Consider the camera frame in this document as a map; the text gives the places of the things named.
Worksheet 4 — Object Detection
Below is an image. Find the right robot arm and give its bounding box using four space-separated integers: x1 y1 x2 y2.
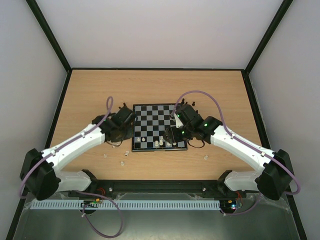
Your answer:
163 104 294 201

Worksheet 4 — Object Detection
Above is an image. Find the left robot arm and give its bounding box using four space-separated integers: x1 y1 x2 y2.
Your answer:
20 106 136 201

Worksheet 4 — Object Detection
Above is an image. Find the black and silver chessboard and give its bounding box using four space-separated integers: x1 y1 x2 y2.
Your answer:
131 103 188 152

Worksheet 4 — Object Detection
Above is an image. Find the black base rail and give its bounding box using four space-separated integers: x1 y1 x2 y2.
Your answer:
97 180 224 193

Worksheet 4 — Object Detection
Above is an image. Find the black enclosure frame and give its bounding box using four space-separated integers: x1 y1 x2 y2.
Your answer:
4 0 308 240

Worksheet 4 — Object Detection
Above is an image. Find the white slotted cable duct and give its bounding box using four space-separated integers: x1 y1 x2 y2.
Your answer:
30 199 221 211

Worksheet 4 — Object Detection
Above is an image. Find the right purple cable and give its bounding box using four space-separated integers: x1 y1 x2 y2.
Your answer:
170 90 301 217

